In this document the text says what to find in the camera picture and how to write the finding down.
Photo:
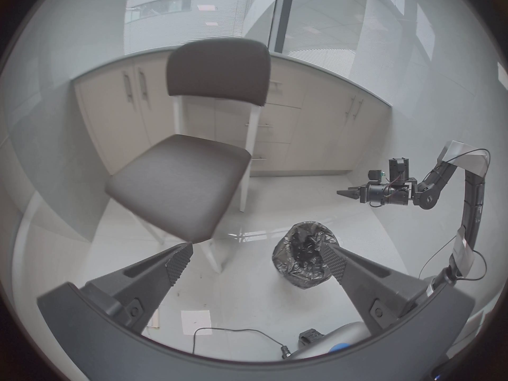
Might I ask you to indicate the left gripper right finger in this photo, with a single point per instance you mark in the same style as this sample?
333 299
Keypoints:
377 288

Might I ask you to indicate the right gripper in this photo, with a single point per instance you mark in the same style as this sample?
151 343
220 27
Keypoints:
375 195

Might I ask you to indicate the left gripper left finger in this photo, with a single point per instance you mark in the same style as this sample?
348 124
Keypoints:
143 288

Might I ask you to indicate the black plastic bag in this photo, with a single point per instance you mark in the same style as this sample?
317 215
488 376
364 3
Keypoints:
289 268

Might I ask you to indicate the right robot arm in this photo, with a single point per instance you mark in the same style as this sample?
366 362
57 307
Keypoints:
474 197

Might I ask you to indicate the grey chair with white legs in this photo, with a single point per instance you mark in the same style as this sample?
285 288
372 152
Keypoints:
178 181

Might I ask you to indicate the beige cabinet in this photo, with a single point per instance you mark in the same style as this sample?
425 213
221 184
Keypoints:
111 125

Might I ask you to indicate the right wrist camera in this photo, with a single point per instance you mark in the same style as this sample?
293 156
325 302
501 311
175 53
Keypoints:
375 176

